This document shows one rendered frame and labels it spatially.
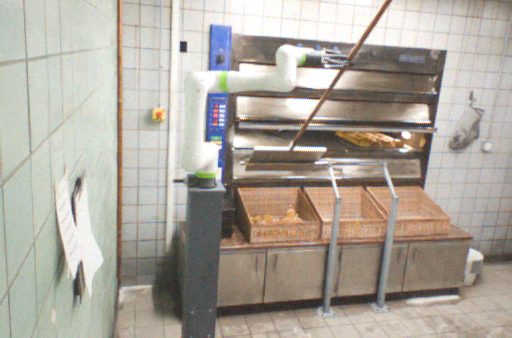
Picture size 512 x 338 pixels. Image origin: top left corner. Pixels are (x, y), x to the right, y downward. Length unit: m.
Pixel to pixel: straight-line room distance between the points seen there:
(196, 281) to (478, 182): 3.08
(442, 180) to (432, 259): 0.86
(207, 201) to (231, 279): 1.02
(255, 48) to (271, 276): 1.77
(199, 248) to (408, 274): 1.99
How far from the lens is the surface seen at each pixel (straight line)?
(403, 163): 4.22
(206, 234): 2.54
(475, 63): 4.45
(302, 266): 3.45
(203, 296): 2.72
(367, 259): 3.67
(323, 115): 3.69
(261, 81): 2.23
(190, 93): 2.21
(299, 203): 3.75
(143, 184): 3.53
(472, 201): 4.80
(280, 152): 3.14
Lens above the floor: 1.98
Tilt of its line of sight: 12 degrees down
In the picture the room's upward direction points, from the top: 4 degrees clockwise
